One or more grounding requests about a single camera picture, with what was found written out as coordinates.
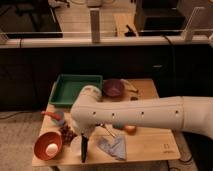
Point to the yellow red apple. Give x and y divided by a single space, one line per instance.
130 129

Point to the black handled brush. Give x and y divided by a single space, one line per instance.
84 145

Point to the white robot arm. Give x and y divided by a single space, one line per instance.
182 113

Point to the blue cup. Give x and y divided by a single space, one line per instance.
60 121

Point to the white paper cup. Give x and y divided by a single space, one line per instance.
76 146

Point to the purple bowl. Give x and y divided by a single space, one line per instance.
113 87

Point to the yellow banana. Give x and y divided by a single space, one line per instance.
129 86

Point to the black remote control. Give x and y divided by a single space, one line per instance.
133 98

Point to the green plastic tray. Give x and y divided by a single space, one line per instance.
67 87

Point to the metal spoon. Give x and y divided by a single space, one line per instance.
111 133

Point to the blue folded cloth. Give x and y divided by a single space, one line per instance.
116 149

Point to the bunch of dark grapes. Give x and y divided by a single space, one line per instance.
67 134

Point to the orange bowl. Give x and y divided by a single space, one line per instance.
43 141

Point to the white egg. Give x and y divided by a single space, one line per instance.
51 149

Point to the orange handled utensil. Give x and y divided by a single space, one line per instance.
52 115

